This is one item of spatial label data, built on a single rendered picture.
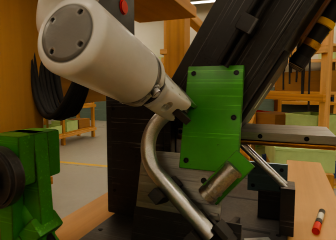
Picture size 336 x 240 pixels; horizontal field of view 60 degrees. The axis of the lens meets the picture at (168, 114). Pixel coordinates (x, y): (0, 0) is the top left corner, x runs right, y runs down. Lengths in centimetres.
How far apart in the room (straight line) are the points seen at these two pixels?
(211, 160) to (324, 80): 267
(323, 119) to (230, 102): 264
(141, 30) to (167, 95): 1016
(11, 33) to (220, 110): 40
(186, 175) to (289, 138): 24
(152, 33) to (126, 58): 1008
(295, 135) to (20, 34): 58
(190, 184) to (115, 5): 41
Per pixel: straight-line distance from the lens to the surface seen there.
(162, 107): 45
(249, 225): 77
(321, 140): 68
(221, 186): 53
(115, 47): 30
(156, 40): 1031
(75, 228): 81
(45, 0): 39
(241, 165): 55
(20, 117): 60
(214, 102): 58
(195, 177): 60
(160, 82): 40
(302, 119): 338
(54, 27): 32
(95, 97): 92
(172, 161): 61
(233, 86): 58
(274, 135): 68
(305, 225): 81
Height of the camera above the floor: 123
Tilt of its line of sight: 5 degrees down
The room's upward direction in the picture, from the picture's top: straight up
